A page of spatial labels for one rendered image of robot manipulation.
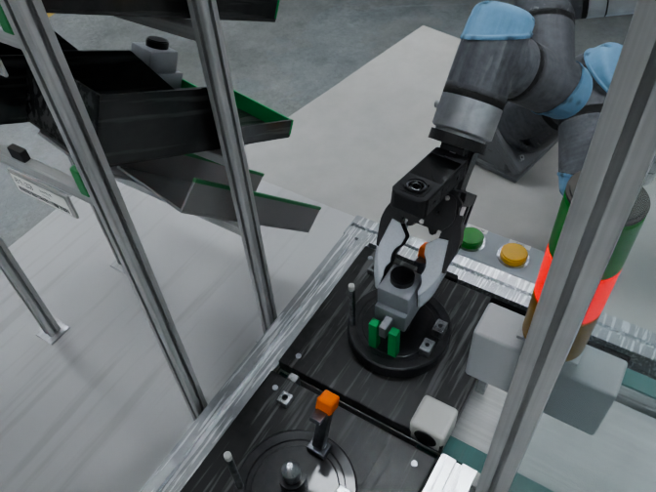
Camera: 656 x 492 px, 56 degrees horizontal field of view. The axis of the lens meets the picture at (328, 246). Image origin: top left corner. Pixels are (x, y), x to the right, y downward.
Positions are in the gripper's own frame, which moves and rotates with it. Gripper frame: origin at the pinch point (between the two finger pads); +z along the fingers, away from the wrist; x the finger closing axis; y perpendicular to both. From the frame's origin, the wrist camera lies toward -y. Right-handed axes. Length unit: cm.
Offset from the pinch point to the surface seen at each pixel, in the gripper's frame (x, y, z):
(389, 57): 43, 73, -35
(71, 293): 56, 4, 25
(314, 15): 166, 240, -66
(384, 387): -2.3, 1.0, 12.9
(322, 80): 127, 200, -31
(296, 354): 10.2, -0.5, 14.0
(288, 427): 5.3, -7.2, 20.0
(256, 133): 21.1, -8.4, -12.8
